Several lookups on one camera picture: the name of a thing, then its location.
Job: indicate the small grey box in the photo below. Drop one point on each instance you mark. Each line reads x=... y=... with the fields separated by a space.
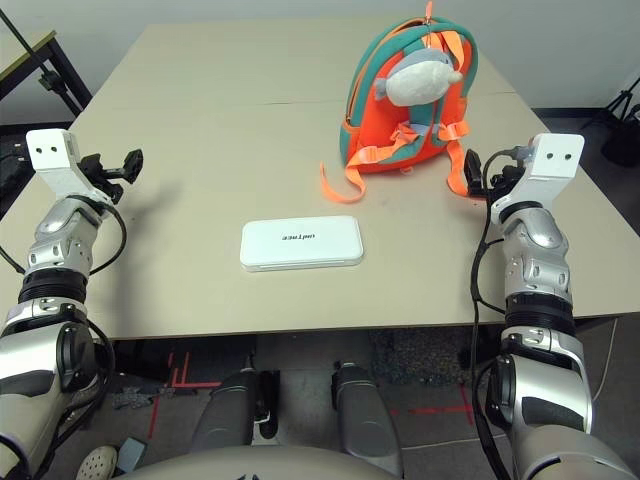
x=132 y=452

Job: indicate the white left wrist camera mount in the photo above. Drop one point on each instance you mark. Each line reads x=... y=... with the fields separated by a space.
x=50 y=160

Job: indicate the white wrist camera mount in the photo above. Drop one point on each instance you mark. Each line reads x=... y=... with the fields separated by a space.
x=50 y=160
x=550 y=165

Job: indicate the grey robot right leg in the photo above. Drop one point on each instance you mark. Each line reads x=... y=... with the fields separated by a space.
x=360 y=415

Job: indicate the black bag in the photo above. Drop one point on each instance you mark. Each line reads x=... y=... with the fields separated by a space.
x=622 y=145

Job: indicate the grey textured scrap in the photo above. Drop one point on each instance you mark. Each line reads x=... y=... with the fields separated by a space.
x=132 y=397

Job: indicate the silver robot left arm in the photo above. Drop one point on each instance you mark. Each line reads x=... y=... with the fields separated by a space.
x=45 y=235

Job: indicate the grey robot left leg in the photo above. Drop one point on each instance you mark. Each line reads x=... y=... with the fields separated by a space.
x=225 y=410

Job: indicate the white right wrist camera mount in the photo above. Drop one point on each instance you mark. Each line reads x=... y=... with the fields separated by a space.
x=550 y=165

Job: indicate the black framed side table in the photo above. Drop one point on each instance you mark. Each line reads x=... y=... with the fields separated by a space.
x=20 y=50

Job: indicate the orange and teal backpack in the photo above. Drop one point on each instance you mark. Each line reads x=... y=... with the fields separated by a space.
x=385 y=130

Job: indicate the black tripod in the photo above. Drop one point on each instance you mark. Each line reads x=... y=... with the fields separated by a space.
x=625 y=97

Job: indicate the grey robot leg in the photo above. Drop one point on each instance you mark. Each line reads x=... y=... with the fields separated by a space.
x=360 y=415
x=225 y=410

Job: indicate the thin black pole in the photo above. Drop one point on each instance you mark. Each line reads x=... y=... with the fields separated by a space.
x=17 y=31

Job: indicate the grey white plush fish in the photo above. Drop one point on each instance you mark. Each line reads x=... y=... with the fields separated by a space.
x=415 y=80

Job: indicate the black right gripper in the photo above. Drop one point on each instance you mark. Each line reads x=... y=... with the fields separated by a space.
x=505 y=182

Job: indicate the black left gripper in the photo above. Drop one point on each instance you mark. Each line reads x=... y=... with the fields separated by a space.
x=102 y=182

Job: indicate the white shoe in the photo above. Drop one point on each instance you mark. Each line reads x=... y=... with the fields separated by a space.
x=97 y=465

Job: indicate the grey robot torso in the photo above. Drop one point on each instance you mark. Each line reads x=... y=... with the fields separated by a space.
x=260 y=465

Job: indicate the orange zipper pull tab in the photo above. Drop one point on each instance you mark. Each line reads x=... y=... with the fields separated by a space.
x=429 y=10

